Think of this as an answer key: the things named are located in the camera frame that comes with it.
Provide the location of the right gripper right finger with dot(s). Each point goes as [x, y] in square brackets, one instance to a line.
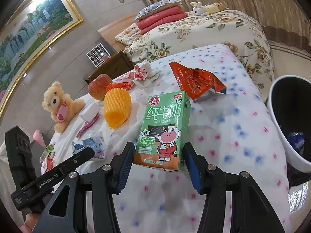
[251, 210]

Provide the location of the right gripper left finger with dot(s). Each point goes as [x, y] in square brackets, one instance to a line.
[66, 211]

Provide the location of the white foam block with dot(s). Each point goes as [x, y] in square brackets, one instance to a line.
[89, 112]

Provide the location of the yellow foam fruit net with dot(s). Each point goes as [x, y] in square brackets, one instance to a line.
[117, 106]

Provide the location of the green milk carton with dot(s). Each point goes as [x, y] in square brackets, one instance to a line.
[163, 132]

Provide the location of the red foil snack wrapper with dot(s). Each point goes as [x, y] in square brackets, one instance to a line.
[198, 84]

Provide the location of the white red paper wrapper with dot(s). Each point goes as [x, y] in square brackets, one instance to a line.
[145, 75]

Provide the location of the orange clear plastic bag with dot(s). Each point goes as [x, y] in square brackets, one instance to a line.
[125, 82]

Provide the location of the white round trash bin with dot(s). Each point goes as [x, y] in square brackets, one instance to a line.
[288, 104]

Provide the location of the left hand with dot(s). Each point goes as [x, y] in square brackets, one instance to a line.
[29, 223]

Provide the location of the small snack packets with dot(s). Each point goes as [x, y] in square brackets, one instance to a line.
[46, 159]

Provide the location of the pink cone object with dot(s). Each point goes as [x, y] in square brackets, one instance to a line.
[38, 137]

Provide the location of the crumpled blue white wrapper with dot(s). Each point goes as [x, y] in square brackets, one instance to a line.
[92, 140]

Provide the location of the pink toy hairbrush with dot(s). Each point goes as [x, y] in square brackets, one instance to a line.
[87, 125]

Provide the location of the beige teddy bear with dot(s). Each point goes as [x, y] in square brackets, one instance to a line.
[61, 106]

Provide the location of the red apple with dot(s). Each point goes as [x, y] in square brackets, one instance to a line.
[98, 87]

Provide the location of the wooden nightstand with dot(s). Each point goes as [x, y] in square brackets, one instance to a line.
[115, 66]

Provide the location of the gold framed landscape painting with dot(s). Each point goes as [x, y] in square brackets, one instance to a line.
[28, 35]

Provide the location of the floral bed quilt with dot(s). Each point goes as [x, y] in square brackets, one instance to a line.
[240, 32]

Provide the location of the wooden headboard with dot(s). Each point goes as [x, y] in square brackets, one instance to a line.
[109, 31]

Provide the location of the floral pillow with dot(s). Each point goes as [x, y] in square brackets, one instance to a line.
[128, 35]

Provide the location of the folded red blanket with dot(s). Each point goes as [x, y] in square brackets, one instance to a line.
[172, 14]

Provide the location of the yellow bear plush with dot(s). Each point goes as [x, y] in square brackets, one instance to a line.
[215, 7]

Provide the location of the white rabbit plush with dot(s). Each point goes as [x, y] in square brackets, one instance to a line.
[199, 9]

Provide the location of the blue white patterned pillow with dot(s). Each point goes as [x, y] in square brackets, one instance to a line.
[156, 7]

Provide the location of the black white photo frame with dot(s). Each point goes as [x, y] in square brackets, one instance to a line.
[98, 55]

